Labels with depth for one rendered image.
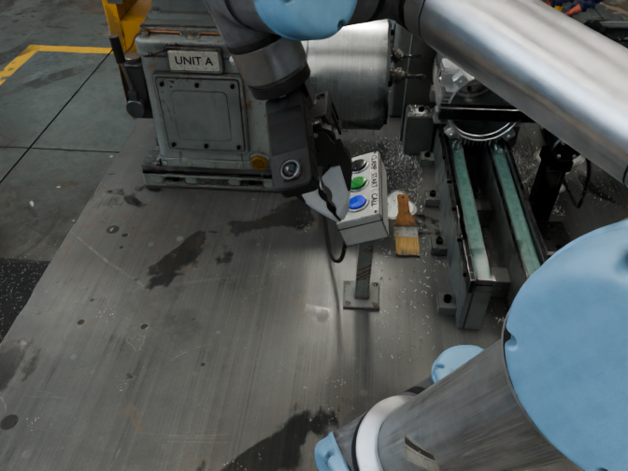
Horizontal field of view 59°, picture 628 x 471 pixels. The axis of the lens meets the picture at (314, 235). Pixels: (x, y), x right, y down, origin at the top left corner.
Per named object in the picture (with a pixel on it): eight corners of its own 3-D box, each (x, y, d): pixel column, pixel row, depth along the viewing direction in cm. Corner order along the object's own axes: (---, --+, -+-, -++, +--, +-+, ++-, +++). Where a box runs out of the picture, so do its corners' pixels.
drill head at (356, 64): (253, 92, 144) (246, -8, 127) (395, 97, 142) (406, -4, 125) (236, 146, 126) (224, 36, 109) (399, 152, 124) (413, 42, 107)
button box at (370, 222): (349, 182, 100) (338, 159, 97) (387, 172, 98) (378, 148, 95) (346, 247, 88) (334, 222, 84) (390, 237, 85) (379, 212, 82)
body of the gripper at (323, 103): (346, 128, 72) (312, 42, 64) (344, 166, 65) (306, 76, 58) (292, 144, 74) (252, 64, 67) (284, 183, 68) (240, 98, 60)
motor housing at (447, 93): (426, 102, 140) (437, 26, 127) (504, 105, 139) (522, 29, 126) (434, 145, 125) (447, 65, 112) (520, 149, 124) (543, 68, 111)
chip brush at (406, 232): (391, 195, 131) (392, 192, 130) (412, 196, 130) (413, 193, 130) (395, 257, 115) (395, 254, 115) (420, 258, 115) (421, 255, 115)
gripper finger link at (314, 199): (341, 197, 77) (318, 143, 72) (339, 225, 73) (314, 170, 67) (321, 203, 78) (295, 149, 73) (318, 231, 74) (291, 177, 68)
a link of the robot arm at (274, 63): (289, 39, 55) (217, 64, 58) (306, 79, 58) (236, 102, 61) (296, 11, 61) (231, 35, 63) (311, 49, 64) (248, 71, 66)
